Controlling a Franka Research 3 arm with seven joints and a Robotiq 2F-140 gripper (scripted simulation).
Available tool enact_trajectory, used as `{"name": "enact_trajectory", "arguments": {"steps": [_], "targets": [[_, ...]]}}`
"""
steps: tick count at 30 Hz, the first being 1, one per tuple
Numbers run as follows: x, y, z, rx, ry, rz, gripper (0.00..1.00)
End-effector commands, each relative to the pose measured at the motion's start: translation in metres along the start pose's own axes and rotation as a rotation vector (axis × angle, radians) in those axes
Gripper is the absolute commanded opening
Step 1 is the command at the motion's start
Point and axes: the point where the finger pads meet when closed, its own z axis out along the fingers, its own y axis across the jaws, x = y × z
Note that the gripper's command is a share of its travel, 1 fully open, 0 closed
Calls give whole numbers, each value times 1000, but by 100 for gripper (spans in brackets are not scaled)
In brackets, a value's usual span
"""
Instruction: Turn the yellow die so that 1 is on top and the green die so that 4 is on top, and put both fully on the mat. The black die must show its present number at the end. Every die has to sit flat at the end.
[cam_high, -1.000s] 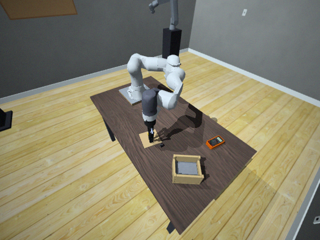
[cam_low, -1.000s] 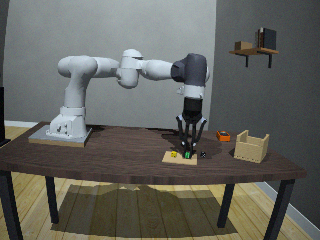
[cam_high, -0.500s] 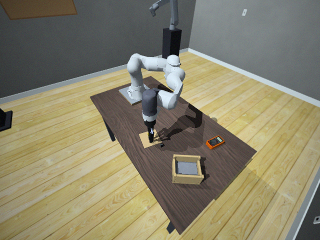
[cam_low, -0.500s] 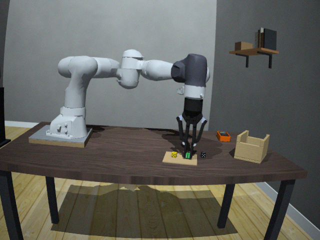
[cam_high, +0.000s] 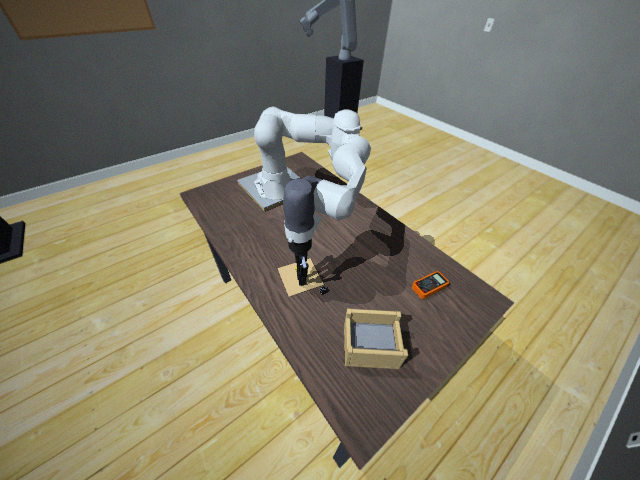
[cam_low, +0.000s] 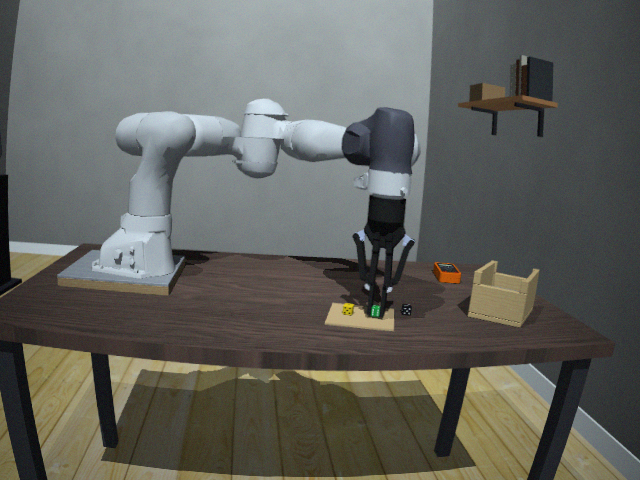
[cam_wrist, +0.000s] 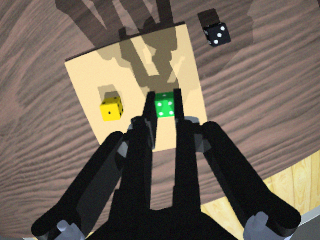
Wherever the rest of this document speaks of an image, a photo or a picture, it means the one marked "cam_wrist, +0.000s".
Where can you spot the yellow die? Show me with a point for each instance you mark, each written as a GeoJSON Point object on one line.
{"type": "Point", "coordinates": [111, 109]}

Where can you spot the green die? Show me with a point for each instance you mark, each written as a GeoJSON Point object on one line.
{"type": "Point", "coordinates": [164, 104]}

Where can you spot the tan flat mat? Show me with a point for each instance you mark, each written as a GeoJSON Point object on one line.
{"type": "Point", "coordinates": [159, 61]}

